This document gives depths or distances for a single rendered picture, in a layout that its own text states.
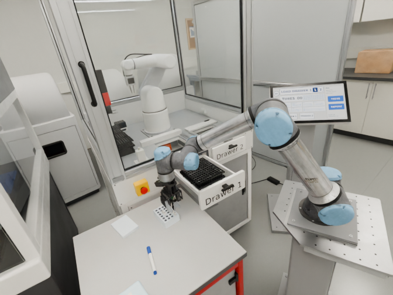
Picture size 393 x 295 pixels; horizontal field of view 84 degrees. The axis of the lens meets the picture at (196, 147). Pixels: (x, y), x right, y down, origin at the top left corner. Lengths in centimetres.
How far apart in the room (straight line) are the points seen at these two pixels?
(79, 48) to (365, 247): 139
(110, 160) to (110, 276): 51
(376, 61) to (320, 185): 318
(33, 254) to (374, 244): 132
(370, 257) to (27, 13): 433
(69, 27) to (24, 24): 313
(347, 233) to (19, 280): 129
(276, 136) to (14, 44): 385
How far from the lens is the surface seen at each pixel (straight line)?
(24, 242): 104
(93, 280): 109
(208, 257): 101
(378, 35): 439
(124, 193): 127
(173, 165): 92
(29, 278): 113
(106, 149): 114
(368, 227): 125
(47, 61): 417
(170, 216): 114
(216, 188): 109
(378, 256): 115
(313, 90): 184
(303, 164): 84
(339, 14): 243
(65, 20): 107
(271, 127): 73
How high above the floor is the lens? 157
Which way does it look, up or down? 26 degrees down
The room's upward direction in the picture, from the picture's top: 7 degrees counter-clockwise
